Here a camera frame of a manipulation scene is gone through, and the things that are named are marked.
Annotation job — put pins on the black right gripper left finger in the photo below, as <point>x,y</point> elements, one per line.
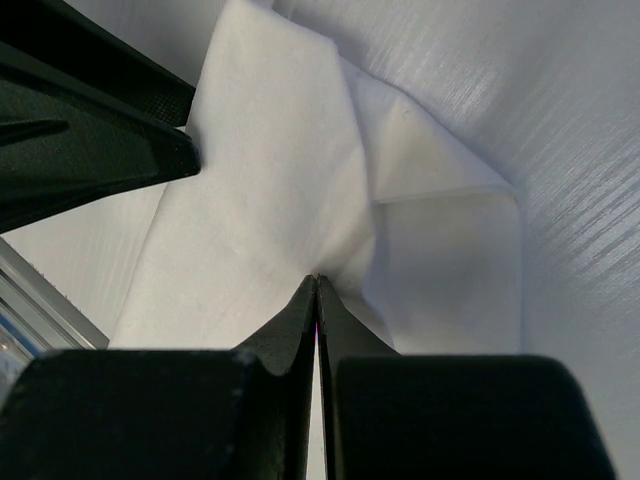
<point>242,413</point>

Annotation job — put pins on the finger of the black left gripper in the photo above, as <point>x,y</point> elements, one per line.
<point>58,35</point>
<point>65,144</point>

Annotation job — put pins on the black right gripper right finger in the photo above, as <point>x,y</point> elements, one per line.
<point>393,416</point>

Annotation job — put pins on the aluminium front rail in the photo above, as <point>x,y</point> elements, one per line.
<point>36,318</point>

